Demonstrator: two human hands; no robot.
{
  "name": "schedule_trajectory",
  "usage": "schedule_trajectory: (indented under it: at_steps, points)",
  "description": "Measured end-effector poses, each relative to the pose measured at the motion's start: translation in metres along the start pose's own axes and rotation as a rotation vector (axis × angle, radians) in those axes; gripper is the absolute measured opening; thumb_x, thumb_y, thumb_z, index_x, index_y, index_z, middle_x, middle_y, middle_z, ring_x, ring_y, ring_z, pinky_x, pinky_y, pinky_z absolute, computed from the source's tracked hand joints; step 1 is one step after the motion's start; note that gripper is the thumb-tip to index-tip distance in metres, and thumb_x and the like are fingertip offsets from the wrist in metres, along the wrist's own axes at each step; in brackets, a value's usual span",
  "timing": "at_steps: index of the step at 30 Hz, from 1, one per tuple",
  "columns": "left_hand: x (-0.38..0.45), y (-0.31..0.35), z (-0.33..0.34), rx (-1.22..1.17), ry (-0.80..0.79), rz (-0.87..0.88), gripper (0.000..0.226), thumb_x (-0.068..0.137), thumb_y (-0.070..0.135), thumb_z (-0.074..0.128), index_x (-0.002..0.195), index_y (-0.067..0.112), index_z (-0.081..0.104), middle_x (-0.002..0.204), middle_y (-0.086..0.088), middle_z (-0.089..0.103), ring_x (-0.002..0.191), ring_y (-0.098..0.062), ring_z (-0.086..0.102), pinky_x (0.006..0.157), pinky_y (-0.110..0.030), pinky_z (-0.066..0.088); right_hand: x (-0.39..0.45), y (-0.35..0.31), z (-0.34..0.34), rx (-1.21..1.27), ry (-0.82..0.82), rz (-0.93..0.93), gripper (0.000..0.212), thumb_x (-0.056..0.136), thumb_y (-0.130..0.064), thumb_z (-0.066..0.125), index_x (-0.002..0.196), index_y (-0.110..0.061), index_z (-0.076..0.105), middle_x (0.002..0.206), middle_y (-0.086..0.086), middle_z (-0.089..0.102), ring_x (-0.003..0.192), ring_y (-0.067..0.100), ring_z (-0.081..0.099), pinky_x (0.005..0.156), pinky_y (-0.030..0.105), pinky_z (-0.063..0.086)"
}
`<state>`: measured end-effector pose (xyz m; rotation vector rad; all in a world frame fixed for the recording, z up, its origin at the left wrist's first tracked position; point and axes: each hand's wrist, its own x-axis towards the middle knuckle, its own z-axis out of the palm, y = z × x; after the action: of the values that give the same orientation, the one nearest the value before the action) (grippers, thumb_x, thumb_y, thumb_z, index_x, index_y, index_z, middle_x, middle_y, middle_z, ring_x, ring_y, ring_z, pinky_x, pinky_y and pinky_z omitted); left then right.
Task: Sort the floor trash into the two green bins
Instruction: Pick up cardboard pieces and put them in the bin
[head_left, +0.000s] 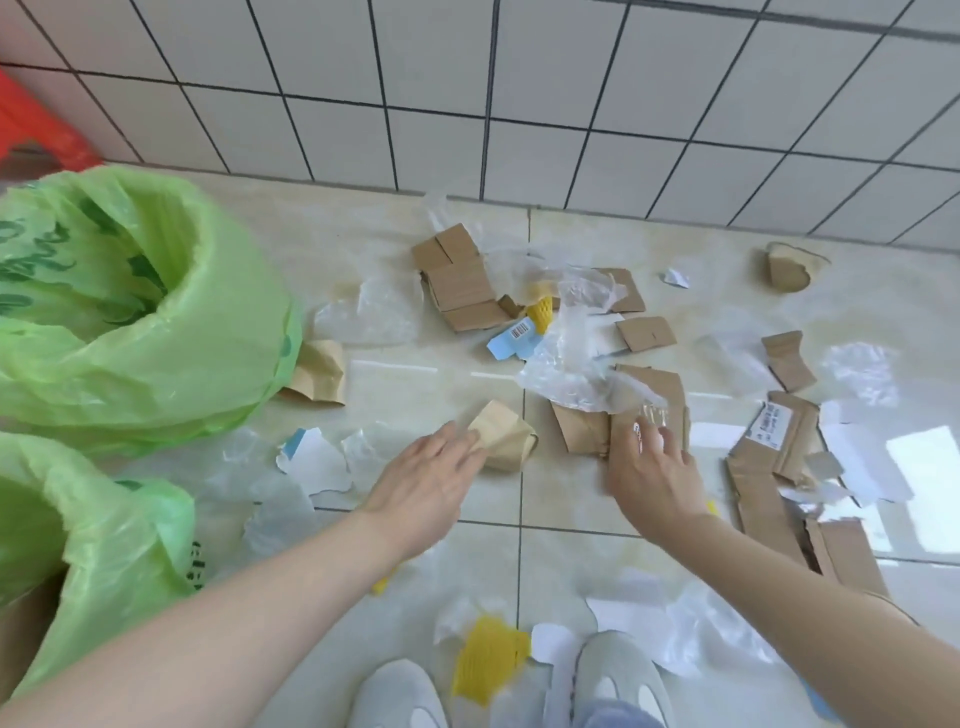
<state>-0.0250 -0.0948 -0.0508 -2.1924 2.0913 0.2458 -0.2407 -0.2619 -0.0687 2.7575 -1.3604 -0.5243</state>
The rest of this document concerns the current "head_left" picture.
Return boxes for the person's left forearm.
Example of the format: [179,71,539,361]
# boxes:
[0,509,421,728]

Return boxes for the person's left white shoe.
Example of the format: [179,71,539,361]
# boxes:
[346,658,450,728]

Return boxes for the person's left hand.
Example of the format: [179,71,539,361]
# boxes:
[358,419,489,560]

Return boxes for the clear plastic film scraps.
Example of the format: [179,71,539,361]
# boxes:
[202,187,901,560]

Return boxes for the blue and white label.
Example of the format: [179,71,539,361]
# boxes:
[487,314,545,363]

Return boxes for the person's right hand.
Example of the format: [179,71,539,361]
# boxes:
[603,416,714,543]

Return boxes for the person's right leg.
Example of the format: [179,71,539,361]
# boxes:
[577,698,665,728]

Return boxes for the person's right forearm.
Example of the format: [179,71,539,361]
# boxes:
[652,509,960,728]

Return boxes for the white paper scraps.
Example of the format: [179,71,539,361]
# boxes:
[434,442,913,680]

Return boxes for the red plastic stool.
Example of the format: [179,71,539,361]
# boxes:
[0,67,105,181]

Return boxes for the person's right white shoe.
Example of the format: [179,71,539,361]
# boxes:
[571,629,674,728]

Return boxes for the brown cardboard pieces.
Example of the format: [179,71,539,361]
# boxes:
[442,298,892,599]

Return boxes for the person's white shoe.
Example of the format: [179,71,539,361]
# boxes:
[346,658,450,728]
[571,629,674,728]

